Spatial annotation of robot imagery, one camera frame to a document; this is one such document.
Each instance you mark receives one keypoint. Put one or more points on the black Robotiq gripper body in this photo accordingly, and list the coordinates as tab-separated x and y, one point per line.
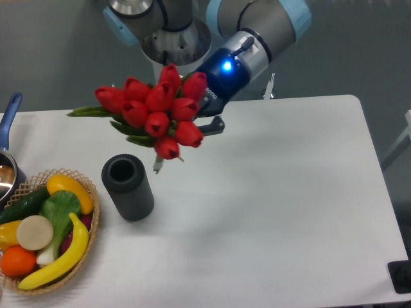
226	75

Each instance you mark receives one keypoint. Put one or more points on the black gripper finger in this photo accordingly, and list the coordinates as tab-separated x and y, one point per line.
216	126

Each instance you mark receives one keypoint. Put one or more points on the red tulip bouquet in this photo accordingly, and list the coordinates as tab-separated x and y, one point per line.
159	116

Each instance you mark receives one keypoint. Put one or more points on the dark grey ribbed vase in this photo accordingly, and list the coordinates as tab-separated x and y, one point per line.
126	181

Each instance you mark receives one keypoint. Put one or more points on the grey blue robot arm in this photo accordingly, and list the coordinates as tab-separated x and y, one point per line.
134	21

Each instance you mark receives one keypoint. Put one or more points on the dark red vegetable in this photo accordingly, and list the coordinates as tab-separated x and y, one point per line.
87	221

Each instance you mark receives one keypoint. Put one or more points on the yellow squash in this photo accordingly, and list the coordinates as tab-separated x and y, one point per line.
61	182

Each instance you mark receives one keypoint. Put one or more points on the yellow banana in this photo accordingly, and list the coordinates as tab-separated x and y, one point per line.
65	262

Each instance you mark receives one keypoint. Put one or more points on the green bok choy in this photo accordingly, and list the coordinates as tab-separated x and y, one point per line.
57	209

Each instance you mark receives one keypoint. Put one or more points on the woven wicker basket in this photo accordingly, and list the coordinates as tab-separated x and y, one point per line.
34	183

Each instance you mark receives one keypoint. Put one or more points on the green cucumber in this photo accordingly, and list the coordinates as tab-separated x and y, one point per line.
27	205

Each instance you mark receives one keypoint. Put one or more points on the beige round disc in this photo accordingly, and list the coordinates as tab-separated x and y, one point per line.
34	232

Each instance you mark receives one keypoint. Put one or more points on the black box at table edge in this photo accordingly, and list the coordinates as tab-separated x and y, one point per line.
400	276

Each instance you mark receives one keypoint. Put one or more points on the yellow bell pepper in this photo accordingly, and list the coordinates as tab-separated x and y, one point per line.
8	235

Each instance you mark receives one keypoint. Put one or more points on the orange fruit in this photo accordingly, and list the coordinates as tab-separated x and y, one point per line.
17	262

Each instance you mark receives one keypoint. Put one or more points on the white frame at right edge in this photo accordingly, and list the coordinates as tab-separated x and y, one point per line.
401	143

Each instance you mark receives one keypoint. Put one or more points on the blue handled saucepan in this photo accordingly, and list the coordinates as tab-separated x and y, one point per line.
11	174

